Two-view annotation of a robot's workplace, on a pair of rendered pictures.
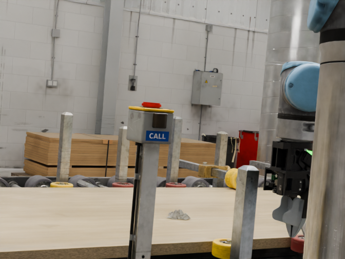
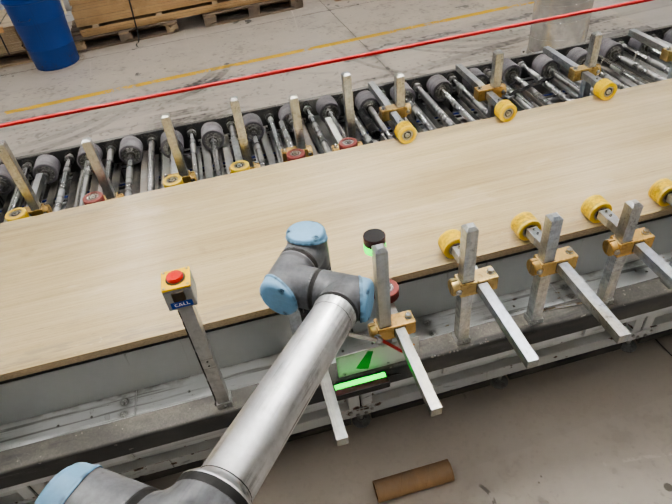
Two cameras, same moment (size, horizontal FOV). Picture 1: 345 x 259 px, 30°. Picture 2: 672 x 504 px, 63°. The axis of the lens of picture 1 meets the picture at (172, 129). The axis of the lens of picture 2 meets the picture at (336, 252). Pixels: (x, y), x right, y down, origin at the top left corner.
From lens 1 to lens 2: 1.20 m
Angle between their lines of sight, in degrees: 42
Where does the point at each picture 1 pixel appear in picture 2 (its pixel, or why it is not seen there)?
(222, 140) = (398, 83)
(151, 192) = (197, 329)
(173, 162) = (348, 115)
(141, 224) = (197, 347)
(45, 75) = not seen: outside the picture
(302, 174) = not seen: hidden behind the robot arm
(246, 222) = (294, 323)
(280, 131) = not seen: hidden behind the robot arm
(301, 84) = (267, 297)
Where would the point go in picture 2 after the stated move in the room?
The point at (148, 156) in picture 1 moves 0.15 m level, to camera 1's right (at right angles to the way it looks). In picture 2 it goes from (183, 312) to (238, 321)
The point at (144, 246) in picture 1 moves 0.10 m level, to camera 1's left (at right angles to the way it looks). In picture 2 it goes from (205, 356) to (173, 350)
